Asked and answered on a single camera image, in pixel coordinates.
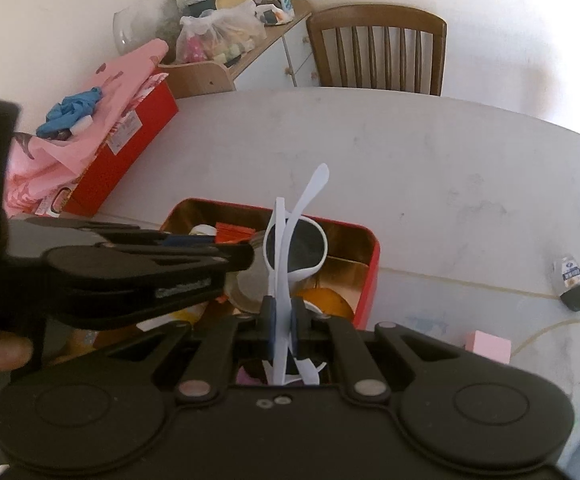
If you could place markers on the pink block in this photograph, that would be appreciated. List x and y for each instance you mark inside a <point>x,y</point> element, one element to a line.
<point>487,346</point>

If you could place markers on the white sunglasses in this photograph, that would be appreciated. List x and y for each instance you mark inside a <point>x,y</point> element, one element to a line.
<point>295,245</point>

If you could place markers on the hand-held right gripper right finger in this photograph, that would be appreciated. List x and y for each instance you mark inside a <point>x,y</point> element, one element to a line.
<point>298,320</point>

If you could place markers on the red candy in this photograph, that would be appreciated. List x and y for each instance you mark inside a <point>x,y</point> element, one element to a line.
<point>235,232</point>

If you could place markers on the large red carton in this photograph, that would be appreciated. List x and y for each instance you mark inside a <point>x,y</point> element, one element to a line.
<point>135,135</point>

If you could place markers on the white side cabinet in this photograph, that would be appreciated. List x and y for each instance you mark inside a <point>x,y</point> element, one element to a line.
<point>280,55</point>

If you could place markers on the white tube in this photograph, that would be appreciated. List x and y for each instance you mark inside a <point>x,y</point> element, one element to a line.
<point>286,2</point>

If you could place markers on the round fish print placemat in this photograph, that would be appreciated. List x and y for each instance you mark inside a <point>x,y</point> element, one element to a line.
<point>544,360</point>

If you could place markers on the clear plastic bag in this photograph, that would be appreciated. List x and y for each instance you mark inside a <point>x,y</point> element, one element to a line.
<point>220,35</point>

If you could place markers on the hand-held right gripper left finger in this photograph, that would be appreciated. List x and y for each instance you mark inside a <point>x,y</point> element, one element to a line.
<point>268,320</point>

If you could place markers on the orange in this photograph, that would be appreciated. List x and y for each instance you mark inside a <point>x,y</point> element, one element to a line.
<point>330,302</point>

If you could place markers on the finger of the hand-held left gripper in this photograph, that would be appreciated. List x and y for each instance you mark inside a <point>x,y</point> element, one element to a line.
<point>160,275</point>
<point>185,241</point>

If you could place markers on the purple toy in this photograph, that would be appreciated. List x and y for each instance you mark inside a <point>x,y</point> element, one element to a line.
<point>247,375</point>

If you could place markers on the red tin box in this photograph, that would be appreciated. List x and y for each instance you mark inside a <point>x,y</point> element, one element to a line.
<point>345,245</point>

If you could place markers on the red box with pink cloth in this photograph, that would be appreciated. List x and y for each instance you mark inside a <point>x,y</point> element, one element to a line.
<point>130,70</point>

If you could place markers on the glass bowl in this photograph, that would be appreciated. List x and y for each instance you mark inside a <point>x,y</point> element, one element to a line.
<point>140,22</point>

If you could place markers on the wooden chair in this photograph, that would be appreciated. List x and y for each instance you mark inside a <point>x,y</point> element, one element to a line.
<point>377,45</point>

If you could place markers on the blue glove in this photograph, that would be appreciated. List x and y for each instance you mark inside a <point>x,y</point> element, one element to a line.
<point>70,110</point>

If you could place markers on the person's left hand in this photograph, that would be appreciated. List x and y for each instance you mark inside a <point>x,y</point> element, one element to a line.
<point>0,352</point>

